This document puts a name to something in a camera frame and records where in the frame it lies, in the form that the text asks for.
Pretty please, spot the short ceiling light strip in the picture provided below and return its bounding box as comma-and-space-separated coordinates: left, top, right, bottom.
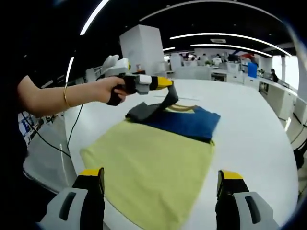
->
65, 56, 75, 86

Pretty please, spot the blue plastic container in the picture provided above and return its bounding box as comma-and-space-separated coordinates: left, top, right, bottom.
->
247, 62, 258, 78

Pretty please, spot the person's dark clothing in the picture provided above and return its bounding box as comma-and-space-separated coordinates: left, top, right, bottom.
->
0, 112, 28, 226

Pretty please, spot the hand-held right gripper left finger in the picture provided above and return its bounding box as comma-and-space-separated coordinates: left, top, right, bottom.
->
35, 167, 106, 230

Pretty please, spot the black equipment stand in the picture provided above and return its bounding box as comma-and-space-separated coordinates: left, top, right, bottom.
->
291, 140, 307, 170

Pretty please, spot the gold bracelet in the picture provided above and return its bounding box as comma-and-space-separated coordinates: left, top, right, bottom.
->
63, 85, 72, 109

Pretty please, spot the white lab counter cabinet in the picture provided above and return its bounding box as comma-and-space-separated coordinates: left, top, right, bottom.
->
243, 76, 300, 121

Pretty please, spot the long ceiling light strip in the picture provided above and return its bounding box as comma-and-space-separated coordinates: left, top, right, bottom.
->
80, 0, 110, 36
190, 43, 273, 58
169, 33, 292, 57

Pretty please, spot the person's left hand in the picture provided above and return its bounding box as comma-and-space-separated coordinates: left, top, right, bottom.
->
94, 76, 128, 106

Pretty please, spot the yellow-green blue grey garment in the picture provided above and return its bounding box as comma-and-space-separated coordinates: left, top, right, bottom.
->
80, 85, 222, 230

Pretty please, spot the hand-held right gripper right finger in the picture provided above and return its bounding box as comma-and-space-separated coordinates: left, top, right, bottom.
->
215, 169, 280, 230

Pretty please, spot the grey curved side panel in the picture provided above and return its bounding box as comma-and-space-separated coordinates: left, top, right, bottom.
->
22, 133, 78, 193

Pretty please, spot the white square column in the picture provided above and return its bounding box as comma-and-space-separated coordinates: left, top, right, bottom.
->
119, 24, 166, 80

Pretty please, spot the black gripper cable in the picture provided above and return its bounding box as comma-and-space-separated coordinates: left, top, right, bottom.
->
22, 103, 84, 159

